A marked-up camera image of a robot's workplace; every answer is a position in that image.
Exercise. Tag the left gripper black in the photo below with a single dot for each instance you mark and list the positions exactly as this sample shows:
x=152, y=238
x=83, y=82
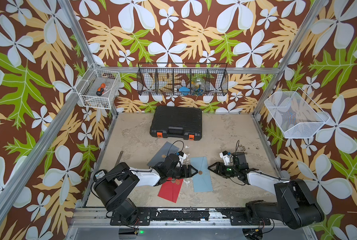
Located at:
x=188, y=174

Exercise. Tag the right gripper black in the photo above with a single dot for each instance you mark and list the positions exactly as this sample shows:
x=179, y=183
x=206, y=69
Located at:
x=215, y=169

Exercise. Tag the light blue envelope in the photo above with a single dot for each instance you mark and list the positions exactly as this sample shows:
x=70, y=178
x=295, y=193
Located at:
x=202, y=180

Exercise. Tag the red envelope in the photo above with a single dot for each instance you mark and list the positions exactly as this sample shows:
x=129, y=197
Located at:
x=170, y=190

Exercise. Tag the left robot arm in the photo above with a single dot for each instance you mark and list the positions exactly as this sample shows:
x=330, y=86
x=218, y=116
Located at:
x=114, y=187

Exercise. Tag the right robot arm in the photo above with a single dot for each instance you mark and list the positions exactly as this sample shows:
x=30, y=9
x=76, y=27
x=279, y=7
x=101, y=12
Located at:
x=295, y=206

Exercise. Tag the grey envelope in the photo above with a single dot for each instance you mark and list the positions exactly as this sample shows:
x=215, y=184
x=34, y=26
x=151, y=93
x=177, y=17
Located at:
x=161, y=154

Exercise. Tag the black tool case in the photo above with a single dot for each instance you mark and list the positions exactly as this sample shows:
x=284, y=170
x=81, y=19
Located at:
x=177, y=122

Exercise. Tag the metal ruler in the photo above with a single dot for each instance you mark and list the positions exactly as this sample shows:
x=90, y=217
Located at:
x=119, y=158

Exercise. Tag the blue object in basket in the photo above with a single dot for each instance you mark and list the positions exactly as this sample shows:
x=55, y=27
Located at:
x=184, y=91

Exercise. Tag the clear jar in basket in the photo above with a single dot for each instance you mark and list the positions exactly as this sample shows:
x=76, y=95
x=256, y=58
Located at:
x=198, y=86

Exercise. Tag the black round tape measure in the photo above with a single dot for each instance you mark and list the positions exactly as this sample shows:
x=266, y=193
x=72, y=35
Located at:
x=99, y=174

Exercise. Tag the white mesh basket right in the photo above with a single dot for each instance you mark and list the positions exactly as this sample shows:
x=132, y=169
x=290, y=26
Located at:
x=296, y=114

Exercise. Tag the orange black screwdriver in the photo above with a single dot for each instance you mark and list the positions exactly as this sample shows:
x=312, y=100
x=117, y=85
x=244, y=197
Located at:
x=101, y=89

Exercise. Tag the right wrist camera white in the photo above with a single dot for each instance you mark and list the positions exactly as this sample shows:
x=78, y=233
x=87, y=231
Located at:
x=227, y=158

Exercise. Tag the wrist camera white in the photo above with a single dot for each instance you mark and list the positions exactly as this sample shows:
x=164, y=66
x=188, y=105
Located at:
x=182, y=156
x=227, y=158

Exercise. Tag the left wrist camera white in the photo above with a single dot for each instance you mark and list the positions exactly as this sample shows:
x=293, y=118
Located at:
x=182, y=156

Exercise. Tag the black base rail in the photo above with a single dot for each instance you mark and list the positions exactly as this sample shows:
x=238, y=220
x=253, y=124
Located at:
x=234, y=216

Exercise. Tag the black wire basket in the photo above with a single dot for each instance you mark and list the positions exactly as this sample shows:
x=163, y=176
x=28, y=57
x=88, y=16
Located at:
x=167, y=78

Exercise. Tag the white wire basket left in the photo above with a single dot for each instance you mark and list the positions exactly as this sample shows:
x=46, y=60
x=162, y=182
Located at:
x=91, y=81

